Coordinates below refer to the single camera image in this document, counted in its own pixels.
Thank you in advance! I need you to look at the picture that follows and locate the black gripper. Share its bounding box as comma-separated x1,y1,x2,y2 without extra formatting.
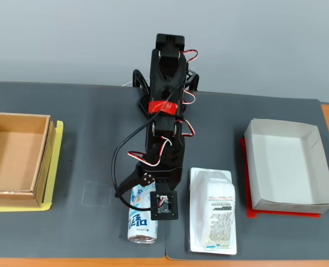
114,137,186,199

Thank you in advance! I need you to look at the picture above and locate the white and blue drink can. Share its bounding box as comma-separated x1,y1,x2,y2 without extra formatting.
127,183,157,245

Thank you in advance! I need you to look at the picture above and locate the brown cardboard box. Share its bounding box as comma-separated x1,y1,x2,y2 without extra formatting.
0,112,56,209

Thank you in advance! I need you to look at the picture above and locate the white cardboard box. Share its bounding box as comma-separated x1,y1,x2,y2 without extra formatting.
243,118,329,215

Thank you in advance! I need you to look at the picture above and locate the dark grey table mat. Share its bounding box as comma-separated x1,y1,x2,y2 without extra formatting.
164,91,329,261
0,82,167,259

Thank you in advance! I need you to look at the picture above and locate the yellow paper sheet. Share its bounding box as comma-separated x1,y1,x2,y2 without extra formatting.
0,120,64,212

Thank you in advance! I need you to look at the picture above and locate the red tape strip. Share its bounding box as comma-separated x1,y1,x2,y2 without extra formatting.
148,100,181,115

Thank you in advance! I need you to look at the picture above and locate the white blister package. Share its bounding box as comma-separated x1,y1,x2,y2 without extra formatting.
188,166,237,255

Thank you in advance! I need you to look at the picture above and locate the red paper sheet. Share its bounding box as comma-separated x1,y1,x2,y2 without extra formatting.
239,138,321,220

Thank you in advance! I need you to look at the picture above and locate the thick black cable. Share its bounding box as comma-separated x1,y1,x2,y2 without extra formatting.
111,71,197,212

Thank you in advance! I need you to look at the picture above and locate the red white black servo wire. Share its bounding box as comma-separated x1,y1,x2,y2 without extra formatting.
127,137,173,167
180,49,199,67
182,88,197,106
177,118,196,139

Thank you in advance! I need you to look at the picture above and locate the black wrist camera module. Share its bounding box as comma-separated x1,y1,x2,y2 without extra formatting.
149,190,180,222

